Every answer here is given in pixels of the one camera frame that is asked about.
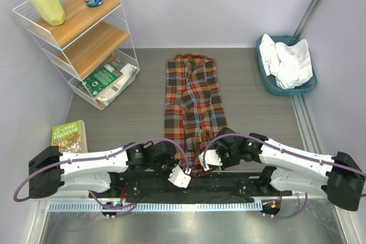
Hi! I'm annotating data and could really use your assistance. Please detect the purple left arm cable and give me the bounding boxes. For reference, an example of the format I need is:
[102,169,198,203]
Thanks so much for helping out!
[13,138,193,219]

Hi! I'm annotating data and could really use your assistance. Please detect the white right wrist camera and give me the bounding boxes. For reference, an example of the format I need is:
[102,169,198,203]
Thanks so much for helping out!
[198,149,222,171]

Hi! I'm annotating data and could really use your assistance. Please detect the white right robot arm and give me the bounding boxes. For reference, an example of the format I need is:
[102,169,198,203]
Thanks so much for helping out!
[213,127,365,211]

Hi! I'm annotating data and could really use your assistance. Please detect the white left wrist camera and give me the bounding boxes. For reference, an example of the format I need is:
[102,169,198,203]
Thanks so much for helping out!
[168,166,191,188]

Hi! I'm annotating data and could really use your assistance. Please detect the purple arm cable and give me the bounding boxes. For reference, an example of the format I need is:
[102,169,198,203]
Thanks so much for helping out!
[13,138,193,219]
[200,133,366,221]

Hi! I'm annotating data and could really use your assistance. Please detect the white booklet on shelf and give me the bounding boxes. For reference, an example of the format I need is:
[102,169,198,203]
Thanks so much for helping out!
[97,63,139,106]

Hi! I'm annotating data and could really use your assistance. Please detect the yellow faceted cup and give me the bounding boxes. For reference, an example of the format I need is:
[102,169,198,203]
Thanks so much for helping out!
[30,0,66,26]

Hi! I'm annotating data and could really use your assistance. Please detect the aluminium rail frame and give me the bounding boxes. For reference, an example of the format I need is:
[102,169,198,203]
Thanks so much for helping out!
[27,95,360,244]

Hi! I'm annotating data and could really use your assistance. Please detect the red brown plaid shirt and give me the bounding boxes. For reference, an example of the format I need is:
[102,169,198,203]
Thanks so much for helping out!
[164,53,227,177]

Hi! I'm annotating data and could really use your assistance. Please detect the green treehouse book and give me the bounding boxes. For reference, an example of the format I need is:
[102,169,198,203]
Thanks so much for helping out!
[51,120,87,154]

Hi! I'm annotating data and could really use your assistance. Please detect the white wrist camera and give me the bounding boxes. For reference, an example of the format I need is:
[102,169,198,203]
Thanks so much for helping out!
[168,166,191,188]
[198,149,222,171]

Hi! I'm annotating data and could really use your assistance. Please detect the teal plastic basket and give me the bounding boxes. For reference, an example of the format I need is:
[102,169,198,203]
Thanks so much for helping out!
[256,34,317,96]

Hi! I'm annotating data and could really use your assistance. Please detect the white shirts in basket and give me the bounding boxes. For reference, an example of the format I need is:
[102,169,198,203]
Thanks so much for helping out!
[259,34,313,90]

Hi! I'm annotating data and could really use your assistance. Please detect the white wire wooden shelf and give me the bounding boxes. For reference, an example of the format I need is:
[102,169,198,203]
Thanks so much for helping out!
[13,0,140,110]

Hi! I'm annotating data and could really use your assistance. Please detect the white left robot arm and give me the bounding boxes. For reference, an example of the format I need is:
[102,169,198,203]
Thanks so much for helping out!
[28,139,180,199]

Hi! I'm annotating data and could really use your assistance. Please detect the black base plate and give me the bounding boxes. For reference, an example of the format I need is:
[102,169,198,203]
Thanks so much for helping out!
[94,171,292,204]

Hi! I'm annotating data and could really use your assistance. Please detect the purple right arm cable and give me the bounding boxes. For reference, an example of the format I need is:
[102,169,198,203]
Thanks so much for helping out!
[200,133,366,221]

